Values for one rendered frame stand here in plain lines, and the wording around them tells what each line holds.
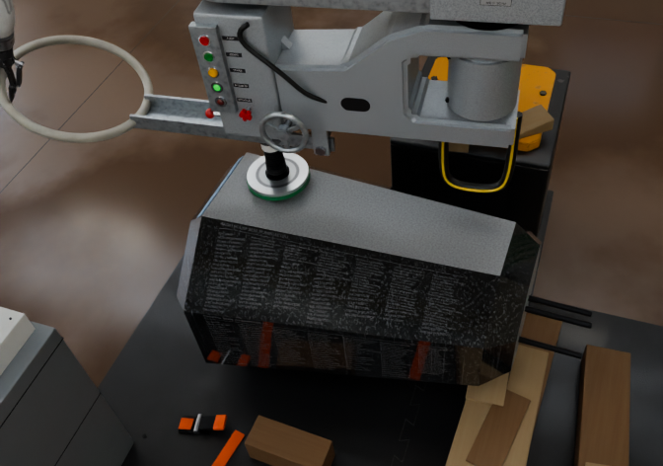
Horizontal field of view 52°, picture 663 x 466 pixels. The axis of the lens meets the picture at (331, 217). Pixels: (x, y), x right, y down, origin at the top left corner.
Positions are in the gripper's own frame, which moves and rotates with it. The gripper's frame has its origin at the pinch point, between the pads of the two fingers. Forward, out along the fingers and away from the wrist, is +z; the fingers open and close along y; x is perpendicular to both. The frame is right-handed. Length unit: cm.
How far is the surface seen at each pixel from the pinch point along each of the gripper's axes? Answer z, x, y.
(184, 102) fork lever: -16, -4, 58
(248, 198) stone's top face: 2, -25, 85
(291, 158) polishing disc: -8, -12, 97
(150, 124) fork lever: -11, -13, 49
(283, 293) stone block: 8, -57, 100
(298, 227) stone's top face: -6, -40, 101
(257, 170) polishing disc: -4, -17, 86
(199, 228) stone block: 10, -35, 70
